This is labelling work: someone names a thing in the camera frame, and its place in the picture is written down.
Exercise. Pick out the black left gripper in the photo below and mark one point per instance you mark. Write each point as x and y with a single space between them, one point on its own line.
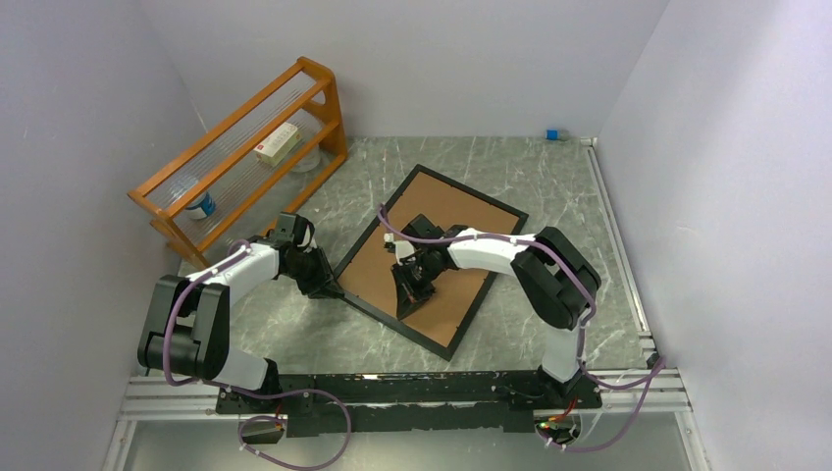
323 285

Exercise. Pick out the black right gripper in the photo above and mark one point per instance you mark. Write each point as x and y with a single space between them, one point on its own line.
409 294

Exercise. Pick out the black picture frame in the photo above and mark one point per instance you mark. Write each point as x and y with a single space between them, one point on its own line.
364 305

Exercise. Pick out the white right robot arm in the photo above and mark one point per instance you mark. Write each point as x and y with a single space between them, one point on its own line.
558 281

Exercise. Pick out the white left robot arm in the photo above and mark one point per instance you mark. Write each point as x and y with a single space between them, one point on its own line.
187 331

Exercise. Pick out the orange wooden shelf rack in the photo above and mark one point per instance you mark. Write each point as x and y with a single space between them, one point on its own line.
306 95

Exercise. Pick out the white red medicine box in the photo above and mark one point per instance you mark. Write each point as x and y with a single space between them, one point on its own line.
278 144

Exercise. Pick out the blue labelled plastic bottle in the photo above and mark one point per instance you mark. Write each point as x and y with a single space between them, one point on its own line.
201 207

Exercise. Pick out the blue capped small bottle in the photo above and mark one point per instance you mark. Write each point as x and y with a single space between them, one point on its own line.
557 135

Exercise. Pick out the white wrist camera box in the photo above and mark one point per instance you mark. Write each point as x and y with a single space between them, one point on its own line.
400 248

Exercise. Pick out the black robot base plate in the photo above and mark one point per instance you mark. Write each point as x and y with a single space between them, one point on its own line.
397 402

